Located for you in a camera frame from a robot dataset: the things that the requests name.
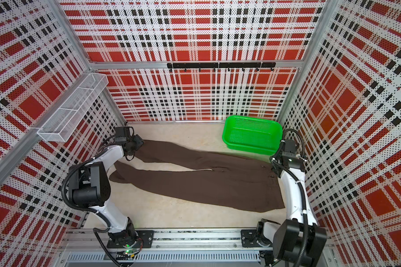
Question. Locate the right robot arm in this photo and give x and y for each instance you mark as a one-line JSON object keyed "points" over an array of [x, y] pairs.
{"points": [[298, 241]]}

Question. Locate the green plastic basket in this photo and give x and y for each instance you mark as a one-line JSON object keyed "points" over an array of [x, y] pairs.
{"points": [[253, 135]]}

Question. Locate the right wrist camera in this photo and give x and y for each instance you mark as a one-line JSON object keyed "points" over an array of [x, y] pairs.
{"points": [[290, 149]]}

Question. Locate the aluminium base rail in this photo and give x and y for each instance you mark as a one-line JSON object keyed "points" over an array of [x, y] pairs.
{"points": [[172, 247]]}

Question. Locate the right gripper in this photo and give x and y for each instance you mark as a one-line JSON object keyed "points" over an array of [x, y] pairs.
{"points": [[273, 161]]}

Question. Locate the brown trousers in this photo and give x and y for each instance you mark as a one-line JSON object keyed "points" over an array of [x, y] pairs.
{"points": [[212, 178]]}

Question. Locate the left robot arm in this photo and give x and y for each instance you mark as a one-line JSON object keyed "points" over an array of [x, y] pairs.
{"points": [[87, 188]]}

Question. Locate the white wire mesh shelf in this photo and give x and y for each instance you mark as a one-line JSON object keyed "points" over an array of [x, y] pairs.
{"points": [[63, 121]]}

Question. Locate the black hook rail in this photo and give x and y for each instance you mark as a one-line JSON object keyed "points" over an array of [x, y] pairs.
{"points": [[222, 65]]}

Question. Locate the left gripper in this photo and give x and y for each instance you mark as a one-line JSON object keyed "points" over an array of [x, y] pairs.
{"points": [[138, 142]]}

